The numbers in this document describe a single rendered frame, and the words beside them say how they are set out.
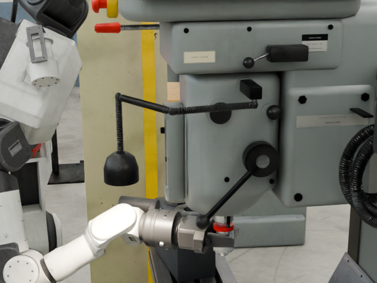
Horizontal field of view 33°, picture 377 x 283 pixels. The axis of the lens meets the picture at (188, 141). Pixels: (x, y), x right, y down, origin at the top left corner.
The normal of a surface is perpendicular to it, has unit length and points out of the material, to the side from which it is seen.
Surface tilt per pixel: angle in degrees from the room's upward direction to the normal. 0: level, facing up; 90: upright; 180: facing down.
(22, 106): 58
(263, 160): 90
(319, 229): 0
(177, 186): 90
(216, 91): 90
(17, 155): 75
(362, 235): 90
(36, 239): 81
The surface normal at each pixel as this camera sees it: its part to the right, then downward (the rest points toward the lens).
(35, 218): 0.37, 0.33
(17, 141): 0.90, -0.17
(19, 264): 0.07, -0.04
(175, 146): 0.15, 0.27
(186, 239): -0.28, 0.27
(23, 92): 0.32, -0.29
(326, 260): 0.00, -0.96
